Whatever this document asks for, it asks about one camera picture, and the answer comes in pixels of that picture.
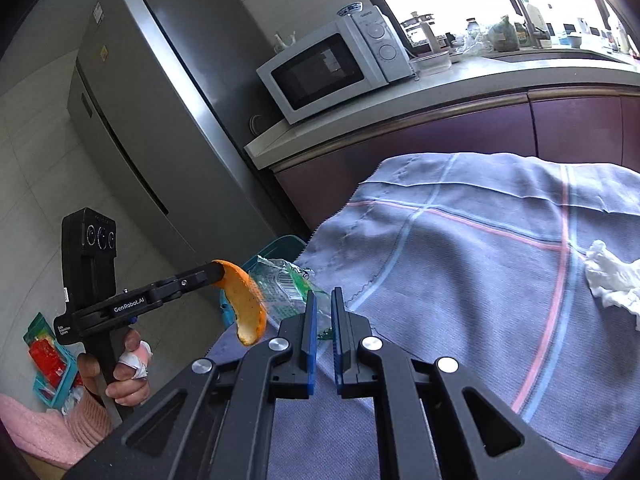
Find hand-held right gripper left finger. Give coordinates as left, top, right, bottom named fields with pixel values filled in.
left=65, top=290, right=318, bottom=480

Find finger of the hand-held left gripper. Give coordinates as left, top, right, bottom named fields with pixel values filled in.
left=155, top=264, right=225, bottom=292
left=160, top=274, right=225, bottom=304

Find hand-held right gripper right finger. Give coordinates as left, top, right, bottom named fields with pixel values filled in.
left=331, top=287, right=583, bottom=480

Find large orange peel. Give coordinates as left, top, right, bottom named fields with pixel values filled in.
left=212, top=259, right=268, bottom=347

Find green plastic wrapper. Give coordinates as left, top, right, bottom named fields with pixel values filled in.
left=247, top=255, right=333, bottom=343

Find teal plastic bin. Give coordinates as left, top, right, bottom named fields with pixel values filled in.
left=217, top=235, right=308, bottom=326

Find person's left forearm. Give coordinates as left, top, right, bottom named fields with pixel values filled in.
left=0, top=391, right=117, bottom=467

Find person's left hand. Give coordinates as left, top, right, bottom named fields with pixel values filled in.
left=77, top=329, right=151, bottom=406

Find red snack packet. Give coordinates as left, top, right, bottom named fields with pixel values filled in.
left=29, top=337, right=68, bottom=383

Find grey plaid tablecloth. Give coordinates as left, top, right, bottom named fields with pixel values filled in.
left=205, top=152, right=640, bottom=480

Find white plastic bag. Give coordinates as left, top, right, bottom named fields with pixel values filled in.
left=60, top=385, right=86, bottom=416

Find teal floor basket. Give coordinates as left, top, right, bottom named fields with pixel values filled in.
left=22, top=312, right=81, bottom=408

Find grey refrigerator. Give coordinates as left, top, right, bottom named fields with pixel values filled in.
left=67, top=0, right=311, bottom=306

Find white microwave oven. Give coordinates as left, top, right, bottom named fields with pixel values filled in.
left=256, top=6, right=415, bottom=126

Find purple base cabinets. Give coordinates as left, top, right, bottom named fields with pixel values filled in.
left=272, top=87, right=640, bottom=233

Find crumpled white tissue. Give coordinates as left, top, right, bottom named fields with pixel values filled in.
left=584, top=240, right=640, bottom=331

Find clear plastic food container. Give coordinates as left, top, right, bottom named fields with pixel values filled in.
left=410, top=51, right=452, bottom=77

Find white kitchen counter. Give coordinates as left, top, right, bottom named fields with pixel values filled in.
left=244, top=45, right=640, bottom=171

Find glass electric kettle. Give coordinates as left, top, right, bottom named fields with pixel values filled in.
left=401, top=11, right=441, bottom=56

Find green vegetable bag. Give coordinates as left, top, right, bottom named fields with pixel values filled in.
left=487, top=16, right=521, bottom=53

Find metal sink faucet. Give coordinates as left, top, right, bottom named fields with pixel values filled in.
left=492, top=0, right=551, bottom=48

